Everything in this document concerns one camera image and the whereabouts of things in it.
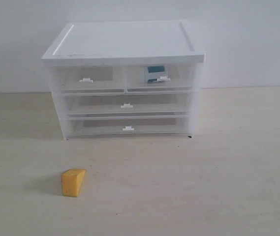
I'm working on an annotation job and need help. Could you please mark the white plastic drawer cabinet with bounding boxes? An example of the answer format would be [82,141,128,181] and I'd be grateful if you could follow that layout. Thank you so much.
[42,20,205,140]

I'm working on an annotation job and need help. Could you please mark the yellow cheese wedge block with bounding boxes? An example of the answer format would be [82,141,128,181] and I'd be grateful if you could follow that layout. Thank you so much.
[61,168,86,197]

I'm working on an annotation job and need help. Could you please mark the middle wide clear drawer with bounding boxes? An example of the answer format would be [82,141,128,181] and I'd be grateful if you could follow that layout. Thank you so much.
[64,93,190,115]

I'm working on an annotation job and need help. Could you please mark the bottom wide clear drawer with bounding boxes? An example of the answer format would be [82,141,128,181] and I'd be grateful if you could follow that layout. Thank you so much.
[70,117,191,136]

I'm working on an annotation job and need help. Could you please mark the wide clear drawer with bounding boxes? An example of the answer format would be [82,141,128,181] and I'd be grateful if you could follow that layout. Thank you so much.
[64,93,190,115]
[70,117,191,136]

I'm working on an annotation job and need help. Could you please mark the white bottle blue label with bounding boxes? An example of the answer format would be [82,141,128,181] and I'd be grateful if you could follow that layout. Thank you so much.
[145,65,170,83]

